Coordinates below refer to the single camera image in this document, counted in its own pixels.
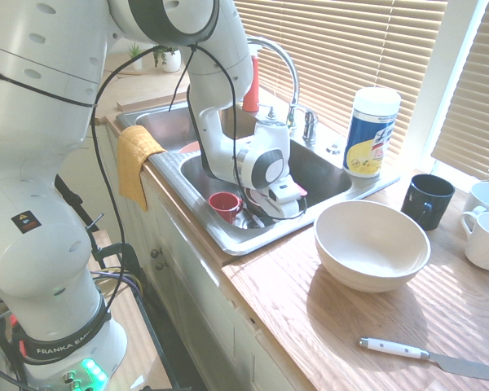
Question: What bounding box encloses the red cup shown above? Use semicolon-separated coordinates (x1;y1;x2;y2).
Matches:
208;191;245;224

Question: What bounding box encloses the plant in white pot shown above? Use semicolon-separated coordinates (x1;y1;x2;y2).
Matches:
151;45;183;73

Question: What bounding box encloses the kitchen knife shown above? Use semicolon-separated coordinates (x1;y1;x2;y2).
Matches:
358;336;489;384

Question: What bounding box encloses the stainless steel double sink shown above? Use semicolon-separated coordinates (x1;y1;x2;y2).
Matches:
114;99;401;257

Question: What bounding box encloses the chrome gooseneck faucet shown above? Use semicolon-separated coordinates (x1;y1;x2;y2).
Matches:
247;35;301;135

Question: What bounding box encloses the white mug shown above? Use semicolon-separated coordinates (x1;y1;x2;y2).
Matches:
460;211;489;272
464;181;489;217

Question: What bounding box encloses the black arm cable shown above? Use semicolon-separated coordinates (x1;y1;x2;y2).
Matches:
90;42;199;323
169;44;243;193

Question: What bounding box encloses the yellow dish cloth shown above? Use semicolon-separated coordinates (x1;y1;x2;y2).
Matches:
117;125;168;213

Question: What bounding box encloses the white base cabinet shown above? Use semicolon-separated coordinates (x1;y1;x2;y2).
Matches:
91;121;311;391

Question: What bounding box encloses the chrome faucet handle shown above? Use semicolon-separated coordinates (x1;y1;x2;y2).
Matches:
301;108;321;144

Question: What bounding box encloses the small green plant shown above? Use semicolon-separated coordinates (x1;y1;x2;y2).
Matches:
126;40;143;71

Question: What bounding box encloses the chrome sink sprayer knob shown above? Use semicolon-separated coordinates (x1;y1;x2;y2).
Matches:
257;104;284;123

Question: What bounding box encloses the red spray bottle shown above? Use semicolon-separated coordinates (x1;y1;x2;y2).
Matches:
242;42;262;113

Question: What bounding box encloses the large white bowl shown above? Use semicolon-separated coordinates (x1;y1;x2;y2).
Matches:
313;200;432;293

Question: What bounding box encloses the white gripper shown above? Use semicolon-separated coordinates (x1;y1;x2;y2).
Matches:
264;181;309;220

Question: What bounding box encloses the beige window blind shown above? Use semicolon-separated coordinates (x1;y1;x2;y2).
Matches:
232;0;449;160
430;0;489;183

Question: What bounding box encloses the disinfecting wipes canister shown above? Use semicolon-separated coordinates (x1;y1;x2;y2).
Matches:
342;86;403;179

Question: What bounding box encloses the black mug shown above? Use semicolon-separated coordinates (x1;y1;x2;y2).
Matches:
400;174;456;231

